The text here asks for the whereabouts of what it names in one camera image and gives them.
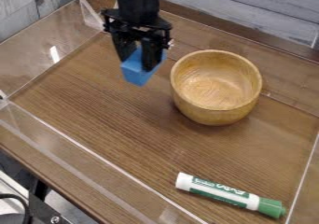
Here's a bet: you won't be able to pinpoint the black metal table bracket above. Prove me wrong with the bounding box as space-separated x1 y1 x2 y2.
28 180 63 224

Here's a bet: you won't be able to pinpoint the green white dry-erase marker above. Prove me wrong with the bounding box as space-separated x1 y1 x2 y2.
177 172 287 218

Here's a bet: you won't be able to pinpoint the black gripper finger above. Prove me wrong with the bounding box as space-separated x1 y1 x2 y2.
113 33 138 61
141 37 163 72

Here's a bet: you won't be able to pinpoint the blue rectangular block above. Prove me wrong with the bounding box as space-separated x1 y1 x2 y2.
122 48 167 86

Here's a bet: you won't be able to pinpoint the black cable under table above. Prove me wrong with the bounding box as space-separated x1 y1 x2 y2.
0 193 32 217

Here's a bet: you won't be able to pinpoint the clear acrylic tray walls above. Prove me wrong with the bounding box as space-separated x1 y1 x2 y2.
0 0 319 224

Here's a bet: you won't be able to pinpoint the brown wooden bowl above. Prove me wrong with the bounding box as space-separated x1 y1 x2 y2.
170 49 263 126

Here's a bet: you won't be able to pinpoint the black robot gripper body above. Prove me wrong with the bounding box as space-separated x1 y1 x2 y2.
101 0 175 49

